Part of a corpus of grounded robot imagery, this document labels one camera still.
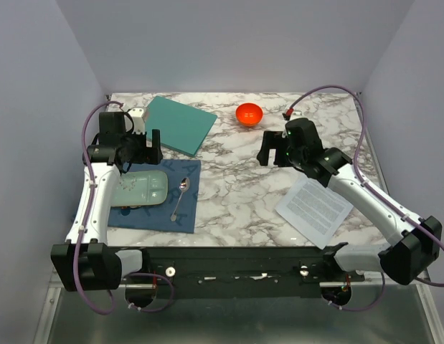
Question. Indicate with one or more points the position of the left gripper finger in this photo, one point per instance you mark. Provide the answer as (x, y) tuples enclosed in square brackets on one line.
[(156, 139), (140, 139)]

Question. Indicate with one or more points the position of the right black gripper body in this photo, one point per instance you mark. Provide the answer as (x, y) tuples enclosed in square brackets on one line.
[(275, 138)]

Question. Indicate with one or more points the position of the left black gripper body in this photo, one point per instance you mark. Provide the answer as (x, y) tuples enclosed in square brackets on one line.
[(139, 155)]

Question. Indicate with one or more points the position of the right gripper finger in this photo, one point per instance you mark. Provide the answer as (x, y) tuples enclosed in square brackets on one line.
[(281, 157), (263, 154)]

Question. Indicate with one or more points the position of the teal file folder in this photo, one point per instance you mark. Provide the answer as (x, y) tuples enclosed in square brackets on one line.
[(183, 128)]

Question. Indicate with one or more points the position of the printed white paper sheets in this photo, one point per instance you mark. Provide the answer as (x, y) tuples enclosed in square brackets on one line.
[(314, 211)]

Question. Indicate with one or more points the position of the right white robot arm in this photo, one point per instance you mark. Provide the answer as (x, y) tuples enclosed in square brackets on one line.
[(412, 242)]

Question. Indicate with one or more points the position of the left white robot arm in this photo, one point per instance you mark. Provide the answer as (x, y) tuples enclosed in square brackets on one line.
[(85, 261)]

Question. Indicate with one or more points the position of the orange plastic bowl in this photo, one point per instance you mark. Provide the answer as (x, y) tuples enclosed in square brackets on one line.
[(249, 114)]

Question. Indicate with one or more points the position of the pale green divided plate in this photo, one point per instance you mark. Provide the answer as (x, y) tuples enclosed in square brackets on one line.
[(143, 188)]

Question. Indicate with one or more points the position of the silver metal spoon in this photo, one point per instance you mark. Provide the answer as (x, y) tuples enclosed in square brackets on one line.
[(184, 186)]

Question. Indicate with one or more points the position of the blue lettered placemat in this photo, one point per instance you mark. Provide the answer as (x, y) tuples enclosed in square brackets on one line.
[(164, 211)]

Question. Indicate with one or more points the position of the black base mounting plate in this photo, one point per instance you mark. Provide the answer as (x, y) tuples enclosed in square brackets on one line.
[(239, 272)]

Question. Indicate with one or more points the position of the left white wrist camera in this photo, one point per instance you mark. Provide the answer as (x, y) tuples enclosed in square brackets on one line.
[(139, 116)]

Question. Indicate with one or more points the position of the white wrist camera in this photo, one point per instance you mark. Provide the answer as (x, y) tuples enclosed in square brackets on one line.
[(139, 116), (292, 114)]

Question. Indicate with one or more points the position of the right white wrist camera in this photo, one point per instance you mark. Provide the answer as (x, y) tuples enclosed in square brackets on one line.
[(292, 114)]

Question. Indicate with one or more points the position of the aluminium extrusion rail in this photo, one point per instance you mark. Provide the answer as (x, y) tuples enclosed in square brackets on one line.
[(378, 312)]

